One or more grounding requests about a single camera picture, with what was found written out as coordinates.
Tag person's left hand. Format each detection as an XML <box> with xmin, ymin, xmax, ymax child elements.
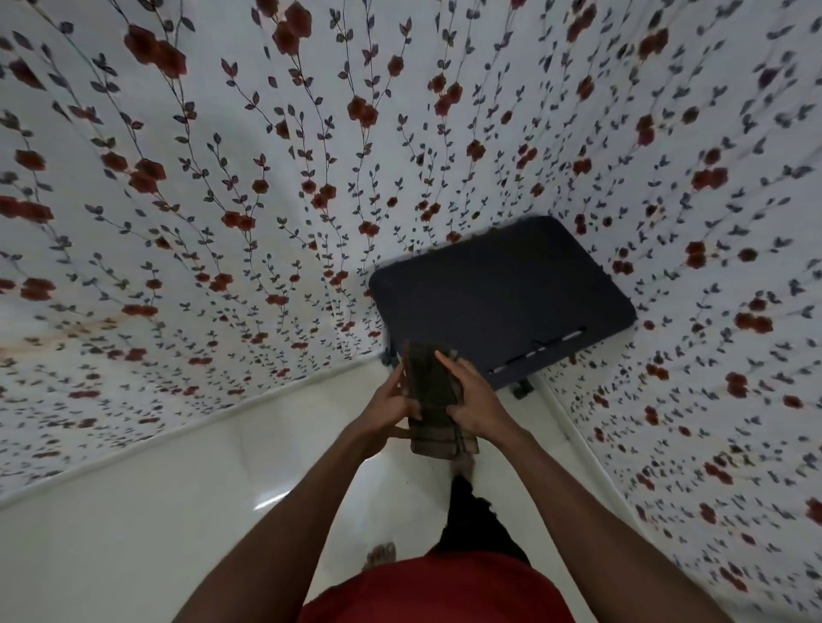
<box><xmin>346</xmin><ymin>362</ymin><xmax>425</xmax><ymax>460</ymax></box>

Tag person's left foot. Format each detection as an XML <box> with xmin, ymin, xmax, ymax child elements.
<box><xmin>362</xmin><ymin>542</ymin><xmax>399</xmax><ymax>573</ymax></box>

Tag person's left forearm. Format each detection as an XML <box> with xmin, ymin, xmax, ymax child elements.
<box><xmin>173</xmin><ymin>426</ymin><xmax>390</xmax><ymax>623</ymax></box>

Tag red shirt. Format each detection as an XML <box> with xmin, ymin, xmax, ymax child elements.
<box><xmin>298</xmin><ymin>550</ymin><xmax>577</xmax><ymax>623</ymax></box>

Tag black trousers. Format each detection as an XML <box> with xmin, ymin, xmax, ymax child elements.
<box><xmin>433</xmin><ymin>473</ymin><xmax>533</xmax><ymax>567</ymax></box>

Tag black folding table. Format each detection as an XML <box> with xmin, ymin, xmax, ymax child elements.
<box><xmin>367</xmin><ymin>215</ymin><xmax>638</xmax><ymax>401</ymax></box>

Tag red floral patterned fabric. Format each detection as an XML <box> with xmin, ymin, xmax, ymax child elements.
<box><xmin>0</xmin><ymin>0</ymin><xmax>822</xmax><ymax>623</ymax></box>

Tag person's right hand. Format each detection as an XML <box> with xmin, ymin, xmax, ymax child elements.
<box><xmin>434</xmin><ymin>349</ymin><xmax>535</xmax><ymax>448</ymax></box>

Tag person's right forearm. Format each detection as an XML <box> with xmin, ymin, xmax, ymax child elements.
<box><xmin>494</xmin><ymin>430</ymin><xmax>733</xmax><ymax>623</ymax></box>

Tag dark brown cleaning cloth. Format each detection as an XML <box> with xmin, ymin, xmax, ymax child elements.
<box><xmin>401</xmin><ymin>340</ymin><xmax>481</xmax><ymax>460</ymax></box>

